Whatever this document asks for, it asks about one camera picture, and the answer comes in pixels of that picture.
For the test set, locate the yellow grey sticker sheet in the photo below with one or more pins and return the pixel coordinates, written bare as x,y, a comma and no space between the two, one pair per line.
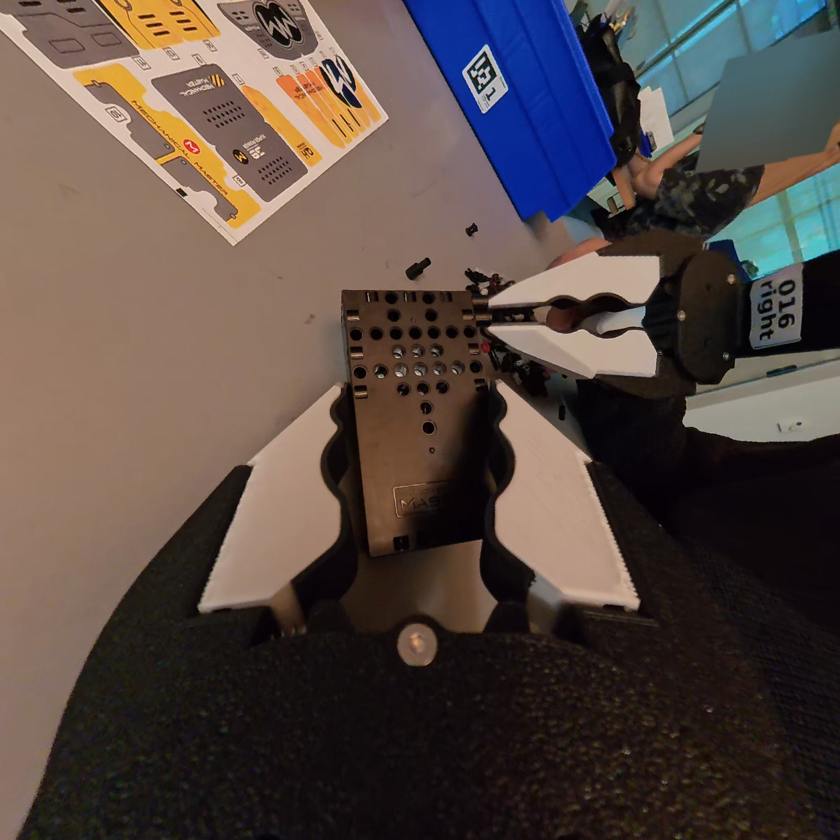
164,131

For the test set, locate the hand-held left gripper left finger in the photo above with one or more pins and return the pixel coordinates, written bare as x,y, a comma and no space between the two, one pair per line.
275,518

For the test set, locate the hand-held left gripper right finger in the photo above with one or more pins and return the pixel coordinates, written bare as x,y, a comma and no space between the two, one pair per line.
564,518

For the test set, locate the blue plastic bin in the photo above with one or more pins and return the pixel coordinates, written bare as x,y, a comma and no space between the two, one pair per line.
525,131

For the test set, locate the person's right forearm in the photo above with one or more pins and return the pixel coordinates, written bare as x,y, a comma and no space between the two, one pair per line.
656,446

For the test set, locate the black flanged axle pin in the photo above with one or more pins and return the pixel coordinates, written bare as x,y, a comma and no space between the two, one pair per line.
418,267

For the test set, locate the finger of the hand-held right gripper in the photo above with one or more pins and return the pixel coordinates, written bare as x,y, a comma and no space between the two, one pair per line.
604,358
590,279

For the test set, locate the black perforated block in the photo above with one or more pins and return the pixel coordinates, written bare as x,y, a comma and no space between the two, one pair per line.
420,459

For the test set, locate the pile of small connector pins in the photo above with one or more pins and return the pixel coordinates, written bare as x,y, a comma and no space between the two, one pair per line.
525,371

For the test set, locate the person's right hand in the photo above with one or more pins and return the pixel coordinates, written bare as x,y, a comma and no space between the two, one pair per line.
577,250

